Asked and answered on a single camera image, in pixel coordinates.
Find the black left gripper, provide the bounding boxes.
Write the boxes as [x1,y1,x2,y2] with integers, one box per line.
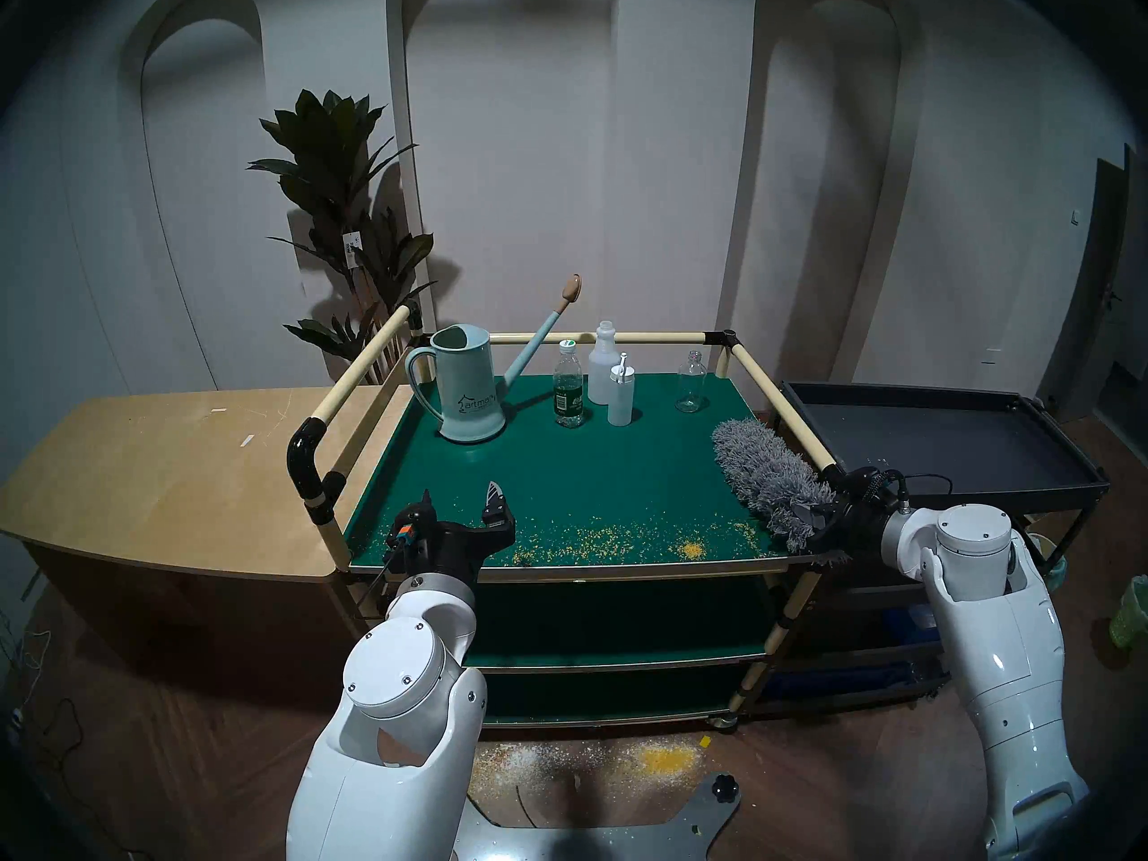
[390,481,517,591]

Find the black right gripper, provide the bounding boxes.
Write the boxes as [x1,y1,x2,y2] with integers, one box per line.
[791,470,907,555]

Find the grey fluffy duster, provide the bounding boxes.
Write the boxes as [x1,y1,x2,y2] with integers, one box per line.
[711,418,848,569]

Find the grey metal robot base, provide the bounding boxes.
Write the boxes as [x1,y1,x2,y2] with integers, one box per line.
[453,772,744,861]

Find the green three-tier shelf cart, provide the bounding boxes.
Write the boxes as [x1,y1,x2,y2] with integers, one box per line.
[287,299,866,735]

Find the teal watering can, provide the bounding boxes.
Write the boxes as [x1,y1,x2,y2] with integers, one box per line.
[405,274,584,445]

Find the yellow crumbs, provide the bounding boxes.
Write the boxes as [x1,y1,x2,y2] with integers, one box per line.
[511,518,763,566]

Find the blue storage box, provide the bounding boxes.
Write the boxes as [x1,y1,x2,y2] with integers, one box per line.
[883,604,943,640]

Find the black utility cart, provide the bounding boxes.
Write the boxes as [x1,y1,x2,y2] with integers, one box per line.
[753,381,1111,717]

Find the green-label water bottle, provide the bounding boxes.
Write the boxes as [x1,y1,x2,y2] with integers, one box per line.
[552,339,586,429]

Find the clear glass bottle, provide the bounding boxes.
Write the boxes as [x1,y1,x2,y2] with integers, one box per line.
[675,350,708,414]

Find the white pump bottle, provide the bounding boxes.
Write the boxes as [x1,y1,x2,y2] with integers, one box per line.
[607,352,636,427]

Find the white plastic bottle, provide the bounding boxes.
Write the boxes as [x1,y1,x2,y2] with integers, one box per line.
[587,320,620,405]

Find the white bucket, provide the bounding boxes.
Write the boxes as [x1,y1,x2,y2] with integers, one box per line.
[1022,532,1068,596]

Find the yellow white crumb spill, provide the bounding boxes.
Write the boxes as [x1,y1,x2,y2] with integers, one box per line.
[471,741,709,788]

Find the light wooden table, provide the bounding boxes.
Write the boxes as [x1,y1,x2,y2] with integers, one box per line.
[0,387,413,690]

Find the green waste bin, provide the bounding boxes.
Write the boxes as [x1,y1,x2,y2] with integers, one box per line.
[1109,575,1148,649]

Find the dark green potted plant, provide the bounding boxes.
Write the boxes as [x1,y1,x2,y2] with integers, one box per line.
[248,90,438,385]

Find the dark door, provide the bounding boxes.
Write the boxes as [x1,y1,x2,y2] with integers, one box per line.
[1040,146,1148,412]

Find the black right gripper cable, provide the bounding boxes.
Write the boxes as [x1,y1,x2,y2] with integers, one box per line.
[843,465,953,512]

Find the floor cables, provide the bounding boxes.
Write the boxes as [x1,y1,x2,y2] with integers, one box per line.
[0,631,86,770]

